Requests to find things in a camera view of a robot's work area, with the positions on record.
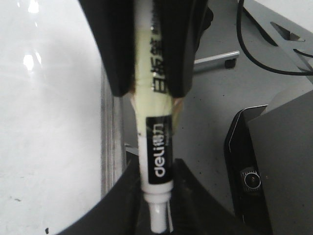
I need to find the white black whiteboard marker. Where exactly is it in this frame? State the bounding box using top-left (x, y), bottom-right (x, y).
top-left (134, 0), bottom-right (173, 234)

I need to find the grey whiteboard stand leg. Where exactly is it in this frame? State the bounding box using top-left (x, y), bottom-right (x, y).
top-left (194, 50), bottom-right (240, 72)

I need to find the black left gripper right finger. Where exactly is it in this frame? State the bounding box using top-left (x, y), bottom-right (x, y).
top-left (170, 159), bottom-right (252, 235)

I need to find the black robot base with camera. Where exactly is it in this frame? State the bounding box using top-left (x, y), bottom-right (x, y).
top-left (224, 92), bottom-right (313, 235)

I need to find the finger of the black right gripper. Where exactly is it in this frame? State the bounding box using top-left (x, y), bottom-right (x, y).
top-left (161, 0), bottom-right (214, 98)
top-left (79, 0), bottom-right (134, 97)

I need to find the black cable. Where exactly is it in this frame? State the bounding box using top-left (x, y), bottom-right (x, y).
top-left (236, 0), bottom-right (313, 76)

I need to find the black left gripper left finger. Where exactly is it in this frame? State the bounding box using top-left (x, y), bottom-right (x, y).
top-left (58, 156), bottom-right (152, 235)

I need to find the white whiteboard with aluminium frame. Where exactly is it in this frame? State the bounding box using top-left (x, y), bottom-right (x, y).
top-left (0, 0), bottom-right (137, 235)

